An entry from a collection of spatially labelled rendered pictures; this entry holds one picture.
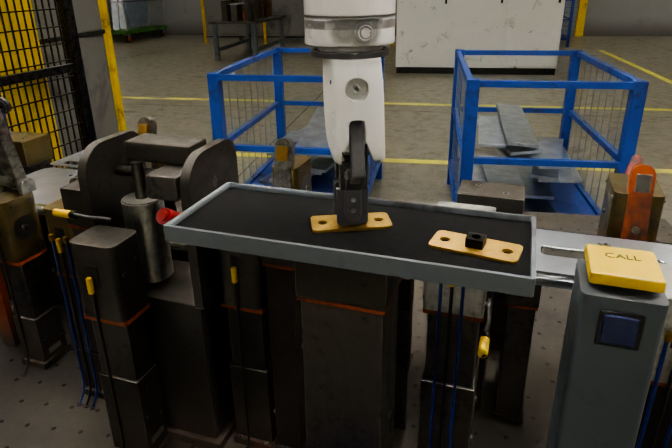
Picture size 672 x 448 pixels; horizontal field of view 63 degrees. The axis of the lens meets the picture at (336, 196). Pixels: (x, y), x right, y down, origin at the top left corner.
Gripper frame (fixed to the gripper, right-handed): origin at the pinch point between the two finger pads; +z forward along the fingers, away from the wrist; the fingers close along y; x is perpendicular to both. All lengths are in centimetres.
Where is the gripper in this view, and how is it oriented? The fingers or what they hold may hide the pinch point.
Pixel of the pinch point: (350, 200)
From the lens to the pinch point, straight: 57.5
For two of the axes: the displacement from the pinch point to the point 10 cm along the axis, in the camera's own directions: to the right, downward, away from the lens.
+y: -1.1, -3.6, 9.2
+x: -9.9, 0.5, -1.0
